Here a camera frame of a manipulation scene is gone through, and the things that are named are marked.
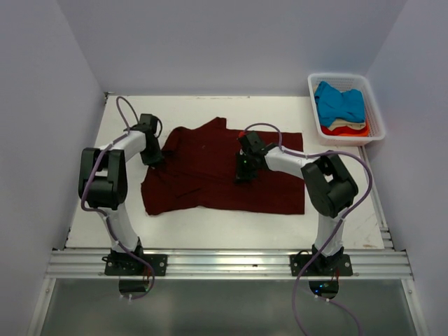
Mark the dark red t shirt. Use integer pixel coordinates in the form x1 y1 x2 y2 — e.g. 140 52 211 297
141 117 305 216

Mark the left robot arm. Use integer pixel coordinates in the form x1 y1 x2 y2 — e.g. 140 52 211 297
78 114 163 276

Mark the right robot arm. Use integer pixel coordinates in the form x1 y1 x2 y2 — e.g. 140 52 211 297
236 131 358 275

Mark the cream t shirt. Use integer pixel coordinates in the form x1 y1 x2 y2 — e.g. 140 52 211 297
328 118 366 130

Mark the orange red t shirt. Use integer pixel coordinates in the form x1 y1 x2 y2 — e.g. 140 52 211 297
321 124 370 137

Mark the blue t shirt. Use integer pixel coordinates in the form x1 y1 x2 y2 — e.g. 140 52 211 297
314 81 365 127

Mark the white plastic basket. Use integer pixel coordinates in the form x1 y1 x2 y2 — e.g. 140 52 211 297
307 73 386 146

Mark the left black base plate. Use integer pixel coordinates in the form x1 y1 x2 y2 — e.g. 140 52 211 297
101 253 167 277

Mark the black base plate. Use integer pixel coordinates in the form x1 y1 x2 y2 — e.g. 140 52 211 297
289 249 354 277
101 253 167 277

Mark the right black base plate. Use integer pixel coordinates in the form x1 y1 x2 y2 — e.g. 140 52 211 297
289 249 354 277

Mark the aluminium mounting rail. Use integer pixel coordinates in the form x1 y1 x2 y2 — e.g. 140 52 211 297
45 248 413 280

